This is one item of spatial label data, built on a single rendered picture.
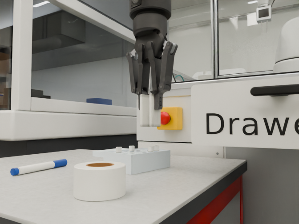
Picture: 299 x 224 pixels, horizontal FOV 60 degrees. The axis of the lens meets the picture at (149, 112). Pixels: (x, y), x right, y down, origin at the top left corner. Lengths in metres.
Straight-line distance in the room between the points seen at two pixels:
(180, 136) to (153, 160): 0.30
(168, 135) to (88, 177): 0.54
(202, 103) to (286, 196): 0.41
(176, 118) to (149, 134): 0.14
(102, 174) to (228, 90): 0.25
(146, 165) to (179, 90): 0.37
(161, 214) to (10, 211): 0.16
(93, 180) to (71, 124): 0.81
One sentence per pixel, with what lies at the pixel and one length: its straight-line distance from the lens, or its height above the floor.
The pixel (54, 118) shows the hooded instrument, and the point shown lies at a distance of 1.07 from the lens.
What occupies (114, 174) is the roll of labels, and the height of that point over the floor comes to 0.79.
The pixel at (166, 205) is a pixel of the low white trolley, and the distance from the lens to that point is 0.33.
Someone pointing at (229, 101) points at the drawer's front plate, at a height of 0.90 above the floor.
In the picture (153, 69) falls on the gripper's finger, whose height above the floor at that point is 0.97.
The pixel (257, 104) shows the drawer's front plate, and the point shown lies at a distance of 0.45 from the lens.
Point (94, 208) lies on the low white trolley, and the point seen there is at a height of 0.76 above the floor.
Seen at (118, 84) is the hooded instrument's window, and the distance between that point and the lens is 1.42.
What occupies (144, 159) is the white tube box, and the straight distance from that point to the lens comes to 0.53.
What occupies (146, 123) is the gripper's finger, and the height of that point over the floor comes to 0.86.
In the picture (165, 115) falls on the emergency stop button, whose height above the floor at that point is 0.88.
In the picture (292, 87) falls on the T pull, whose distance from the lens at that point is 0.41.
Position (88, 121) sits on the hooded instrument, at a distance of 1.21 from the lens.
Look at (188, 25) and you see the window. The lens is 0.90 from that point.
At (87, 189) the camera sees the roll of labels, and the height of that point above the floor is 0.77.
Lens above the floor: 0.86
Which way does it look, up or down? 3 degrees up
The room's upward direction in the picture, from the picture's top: straight up
